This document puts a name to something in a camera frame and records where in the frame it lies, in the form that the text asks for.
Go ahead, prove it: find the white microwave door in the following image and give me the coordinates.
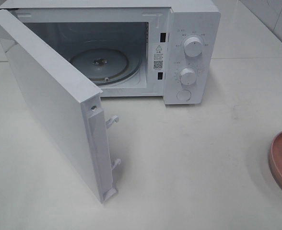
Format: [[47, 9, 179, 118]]
[[0, 10, 121, 202]]

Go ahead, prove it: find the white round knob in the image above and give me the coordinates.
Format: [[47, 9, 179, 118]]
[[179, 68, 197, 85], [183, 34, 204, 58]]

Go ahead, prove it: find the white microwave oven body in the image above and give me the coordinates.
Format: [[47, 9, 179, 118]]
[[0, 0, 221, 104]]

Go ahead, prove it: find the round white door button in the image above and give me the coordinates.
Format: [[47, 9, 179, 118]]
[[176, 90, 191, 102]]

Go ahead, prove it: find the glass microwave turntable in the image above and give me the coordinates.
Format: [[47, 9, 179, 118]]
[[70, 48, 141, 86]]

